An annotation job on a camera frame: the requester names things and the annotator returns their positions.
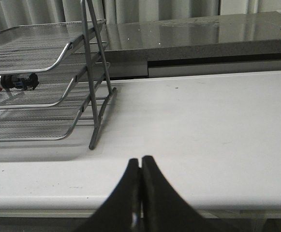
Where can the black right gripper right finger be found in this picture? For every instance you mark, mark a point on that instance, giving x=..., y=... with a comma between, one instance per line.
x=166, y=211

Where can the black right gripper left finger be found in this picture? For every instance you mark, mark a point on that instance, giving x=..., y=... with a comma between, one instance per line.
x=121, y=210

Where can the silver mesh tray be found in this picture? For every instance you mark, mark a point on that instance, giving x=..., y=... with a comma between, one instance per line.
x=42, y=124
x=54, y=84
x=38, y=48

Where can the red emergency stop button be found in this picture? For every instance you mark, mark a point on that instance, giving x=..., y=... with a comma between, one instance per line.
x=23, y=81

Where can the silver mesh bottom tray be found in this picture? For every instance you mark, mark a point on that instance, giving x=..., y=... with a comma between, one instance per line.
x=42, y=124

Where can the silver mesh top tray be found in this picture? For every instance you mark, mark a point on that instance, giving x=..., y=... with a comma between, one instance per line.
x=38, y=48

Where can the dark granite counter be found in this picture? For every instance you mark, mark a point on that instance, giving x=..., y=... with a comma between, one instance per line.
x=195, y=46

